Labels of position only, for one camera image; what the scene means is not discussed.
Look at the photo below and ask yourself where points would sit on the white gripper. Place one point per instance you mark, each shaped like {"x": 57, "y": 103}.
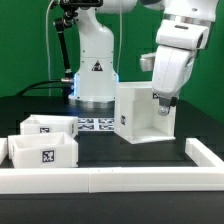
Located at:
{"x": 178, "y": 45}

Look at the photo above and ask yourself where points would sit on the white drawer cabinet frame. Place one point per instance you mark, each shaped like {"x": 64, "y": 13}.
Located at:
{"x": 136, "y": 117}

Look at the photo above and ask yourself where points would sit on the white front drawer box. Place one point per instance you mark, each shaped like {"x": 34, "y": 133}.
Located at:
{"x": 48, "y": 150}

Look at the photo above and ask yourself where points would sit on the white drawer box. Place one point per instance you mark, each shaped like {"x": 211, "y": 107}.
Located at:
{"x": 48, "y": 150}
{"x": 36, "y": 124}

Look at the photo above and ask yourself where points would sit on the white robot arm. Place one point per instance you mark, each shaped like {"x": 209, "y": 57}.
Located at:
{"x": 96, "y": 41}

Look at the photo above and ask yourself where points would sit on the fiducial marker sheet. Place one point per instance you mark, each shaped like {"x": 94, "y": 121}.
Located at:
{"x": 95, "y": 124}

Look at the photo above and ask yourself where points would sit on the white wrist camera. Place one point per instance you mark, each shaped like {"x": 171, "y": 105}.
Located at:
{"x": 147, "y": 61}

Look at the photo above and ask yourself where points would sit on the white right fence rail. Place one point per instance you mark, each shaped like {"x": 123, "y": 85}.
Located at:
{"x": 201, "y": 155}

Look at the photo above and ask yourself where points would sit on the white fence rail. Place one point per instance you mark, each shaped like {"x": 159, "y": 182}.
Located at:
{"x": 98, "y": 180}
{"x": 3, "y": 149}
{"x": 201, "y": 155}

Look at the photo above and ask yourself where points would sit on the white left fence rail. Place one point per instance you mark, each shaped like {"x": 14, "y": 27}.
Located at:
{"x": 3, "y": 149}

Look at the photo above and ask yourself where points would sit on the white front fence rail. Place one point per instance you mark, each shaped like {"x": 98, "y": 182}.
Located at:
{"x": 98, "y": 180}

